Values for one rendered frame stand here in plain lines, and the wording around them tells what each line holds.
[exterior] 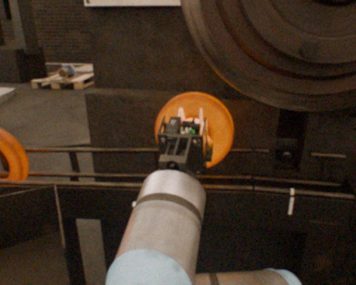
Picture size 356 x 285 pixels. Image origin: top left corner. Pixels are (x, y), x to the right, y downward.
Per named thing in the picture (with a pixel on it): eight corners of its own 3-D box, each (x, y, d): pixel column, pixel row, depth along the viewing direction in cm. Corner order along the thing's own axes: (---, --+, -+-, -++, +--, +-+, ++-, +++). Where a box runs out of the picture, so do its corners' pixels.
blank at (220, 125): (154, 92, 61) (150, 96, 58) (233, 90, 58) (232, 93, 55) (162, 163, 66) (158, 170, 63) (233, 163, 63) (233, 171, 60)
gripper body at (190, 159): (209, 114, 49) (200, 165, 39) (209, 155, 54) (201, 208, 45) (162, 113, 50) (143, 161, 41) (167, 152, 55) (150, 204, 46)
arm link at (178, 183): (202, 240, 41) (135, 232, 43) (206, 212, 45) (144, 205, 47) (202, 196, 36) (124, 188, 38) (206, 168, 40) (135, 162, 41)
